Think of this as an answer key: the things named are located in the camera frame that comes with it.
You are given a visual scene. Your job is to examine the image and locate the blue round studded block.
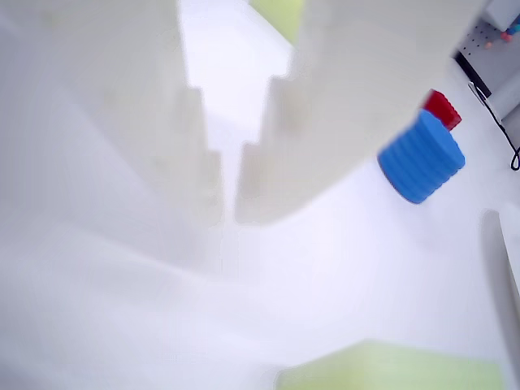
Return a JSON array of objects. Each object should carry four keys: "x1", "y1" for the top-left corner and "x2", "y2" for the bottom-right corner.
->
[{"x1": 376, "y1": 109, "x2": 466, "y2": 205}]

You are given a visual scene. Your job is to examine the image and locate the thin black cable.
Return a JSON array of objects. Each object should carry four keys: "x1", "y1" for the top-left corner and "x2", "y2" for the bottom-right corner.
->
[{"x1": 468, "y1": 80, "x2": 520, "y2": 171}]

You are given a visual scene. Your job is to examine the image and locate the red block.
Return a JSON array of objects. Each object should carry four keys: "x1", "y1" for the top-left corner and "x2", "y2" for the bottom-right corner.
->
[{"x1": 422, "y1": 89, "x2": 463, "y2": 132}]

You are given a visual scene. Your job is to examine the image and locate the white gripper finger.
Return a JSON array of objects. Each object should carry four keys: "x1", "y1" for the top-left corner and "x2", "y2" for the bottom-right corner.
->
[
  {"x1": 234, "y1": 0, "x2": 495, "y2": 223},
  {"x1": 0, "y1": 0, "x2": 226, "y2": 314}
]

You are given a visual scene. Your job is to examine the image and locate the white box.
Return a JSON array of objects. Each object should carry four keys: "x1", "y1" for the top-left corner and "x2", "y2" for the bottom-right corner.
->
[{"x1": 485, "y1": 0, "x2": 520, "y2": 30}]

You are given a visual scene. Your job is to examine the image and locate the yellow-green foam cube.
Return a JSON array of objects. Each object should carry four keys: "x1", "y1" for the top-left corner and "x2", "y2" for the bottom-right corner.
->
[{"x1": 247, "y1": 0, "x2": 306, "y2": 44}]

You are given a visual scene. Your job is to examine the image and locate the small coloured balls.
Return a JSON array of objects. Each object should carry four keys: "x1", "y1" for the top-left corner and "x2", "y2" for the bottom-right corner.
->
[{"x1": 485, "y1": 22, "x2": 520, "y2": 50}]

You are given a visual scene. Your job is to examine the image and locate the yellow-green flat block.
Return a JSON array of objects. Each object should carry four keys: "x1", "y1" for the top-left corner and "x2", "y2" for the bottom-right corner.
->
[{"x1": 275, "y1": 339, "x2": 505, "y2": 390}]

